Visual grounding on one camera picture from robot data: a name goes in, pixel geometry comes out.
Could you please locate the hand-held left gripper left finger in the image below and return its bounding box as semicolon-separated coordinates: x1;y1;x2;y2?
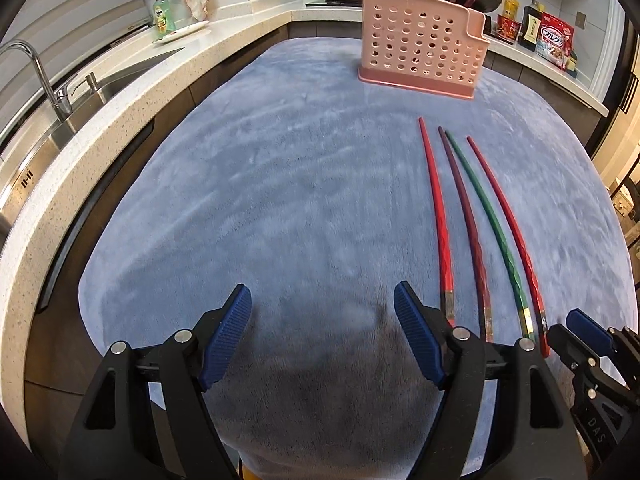
57;284;253;480

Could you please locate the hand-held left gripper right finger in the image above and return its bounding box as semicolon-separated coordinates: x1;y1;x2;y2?
393;281;587;480

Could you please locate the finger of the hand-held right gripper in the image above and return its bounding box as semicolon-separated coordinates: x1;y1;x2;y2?
566;309;617;356
547;324;601;372

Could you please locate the red chopstick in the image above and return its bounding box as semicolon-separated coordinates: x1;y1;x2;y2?
417;117;457;328
466;135;552;359

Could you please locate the green chopstick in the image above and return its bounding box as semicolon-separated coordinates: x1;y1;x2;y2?
444;130;536;346

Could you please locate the pink perforated utensil holder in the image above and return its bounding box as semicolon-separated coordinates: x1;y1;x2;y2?
357;0;492;101

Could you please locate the blue-grey plush blanket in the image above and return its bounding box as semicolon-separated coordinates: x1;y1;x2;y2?
77;36;632;467

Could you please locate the white stone kitchen counter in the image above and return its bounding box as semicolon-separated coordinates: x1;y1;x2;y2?
0;0;610;281

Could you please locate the stainless steel sink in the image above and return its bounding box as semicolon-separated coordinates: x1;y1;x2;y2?
0;47;186;221

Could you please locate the red white cereal bag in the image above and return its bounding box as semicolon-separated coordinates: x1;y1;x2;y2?
534;11;575;69

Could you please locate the chrome kitchen faucet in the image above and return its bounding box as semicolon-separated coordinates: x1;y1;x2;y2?
0;41;77;124

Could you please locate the white plate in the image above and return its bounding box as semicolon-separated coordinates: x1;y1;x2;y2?
152;20;210;45

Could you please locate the dark soy sauce bottle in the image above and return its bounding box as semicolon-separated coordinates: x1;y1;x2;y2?
517;4;544;52

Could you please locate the red snack packet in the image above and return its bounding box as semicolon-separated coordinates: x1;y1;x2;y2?
496;13;524;44

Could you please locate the green dish soap bottle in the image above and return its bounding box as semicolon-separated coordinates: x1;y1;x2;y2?
151;0;177;40

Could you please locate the white window blind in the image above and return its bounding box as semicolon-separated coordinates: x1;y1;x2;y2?
0;0;152;128

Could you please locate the black cabinet handle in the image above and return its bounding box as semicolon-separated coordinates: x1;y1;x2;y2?
619;74;636;112

